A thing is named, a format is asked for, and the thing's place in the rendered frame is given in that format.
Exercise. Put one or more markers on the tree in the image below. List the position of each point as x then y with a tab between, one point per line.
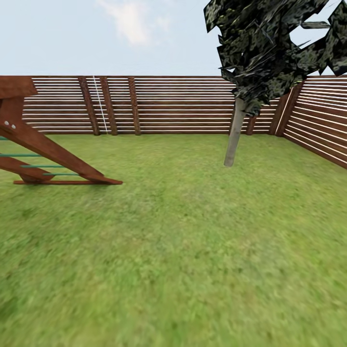
265	63

